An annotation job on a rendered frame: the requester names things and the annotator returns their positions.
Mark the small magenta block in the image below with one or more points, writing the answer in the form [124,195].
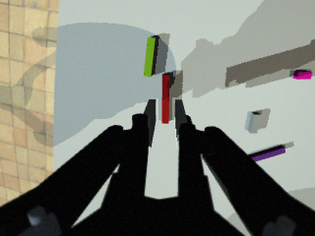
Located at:
[302,75]

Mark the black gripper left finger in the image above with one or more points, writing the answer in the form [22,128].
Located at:
[52,207]

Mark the lime green rod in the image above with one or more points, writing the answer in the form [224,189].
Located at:
[151,43]

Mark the red rod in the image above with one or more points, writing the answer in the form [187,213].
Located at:
[165,98]

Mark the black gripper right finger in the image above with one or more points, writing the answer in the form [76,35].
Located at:
[263,206]

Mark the purple rod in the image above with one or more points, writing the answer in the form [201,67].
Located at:
[266,153]

